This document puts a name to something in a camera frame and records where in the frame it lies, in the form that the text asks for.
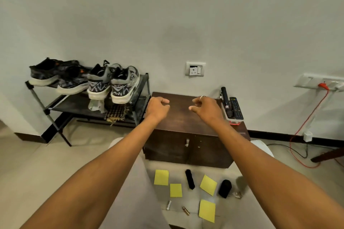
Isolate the checked frayed cloth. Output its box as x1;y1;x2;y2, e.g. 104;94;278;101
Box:
104;103;129;125

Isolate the person's right forearm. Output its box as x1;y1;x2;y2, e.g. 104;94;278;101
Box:
211;119;344;229

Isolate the yellow sticky note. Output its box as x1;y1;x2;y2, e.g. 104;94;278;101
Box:
154;169;169;186
200;175;218;197
199;199;216;223
169;183;183;198

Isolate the pale grey crumpled cloth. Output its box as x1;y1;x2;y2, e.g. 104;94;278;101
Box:
88;99;106;114

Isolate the black remote control with buttons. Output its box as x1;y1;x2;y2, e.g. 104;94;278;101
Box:
229;97;244;120

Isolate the person's left forearm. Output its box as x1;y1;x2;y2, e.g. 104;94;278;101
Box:
20;116;159;229

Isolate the person's right hand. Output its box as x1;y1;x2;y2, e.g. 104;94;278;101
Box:
189;96;225;128

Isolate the dark brown wooden cabinet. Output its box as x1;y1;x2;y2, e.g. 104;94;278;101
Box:
143;92;251;169

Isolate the white wall socket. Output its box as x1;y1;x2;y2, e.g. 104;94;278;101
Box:
185;61;206;77

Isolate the brown wooden furniture leg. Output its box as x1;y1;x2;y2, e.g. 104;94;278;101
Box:
311;147;344;163

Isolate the black cable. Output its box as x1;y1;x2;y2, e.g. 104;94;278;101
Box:
267;142;309;159

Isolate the person's left hand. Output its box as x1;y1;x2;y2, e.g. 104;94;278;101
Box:
145;97;171;124

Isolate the grey black patterned sneaker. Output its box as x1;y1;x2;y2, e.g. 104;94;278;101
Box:
87;60;122;101
110;66;140;104

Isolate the white wall switch board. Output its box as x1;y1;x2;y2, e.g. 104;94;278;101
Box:
294;73;344;92

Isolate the black orange sneaker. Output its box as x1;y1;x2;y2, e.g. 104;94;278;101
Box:
56;65;92;95
29;58;80;87

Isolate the black metal shoe rack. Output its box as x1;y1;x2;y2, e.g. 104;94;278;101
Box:
25;73;151;147

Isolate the black flashlight body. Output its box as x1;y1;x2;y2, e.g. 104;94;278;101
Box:
185;169;195;190

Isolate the black flashlight head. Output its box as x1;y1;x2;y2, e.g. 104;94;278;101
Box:
218;179;232;199

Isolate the black slim stick remote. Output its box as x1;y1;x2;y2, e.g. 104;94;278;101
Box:
221;87;234;118

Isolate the white red tray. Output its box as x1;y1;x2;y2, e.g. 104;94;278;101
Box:
221;99;244;126

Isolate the orange cable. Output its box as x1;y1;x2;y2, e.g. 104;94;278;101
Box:
289;89;330;169

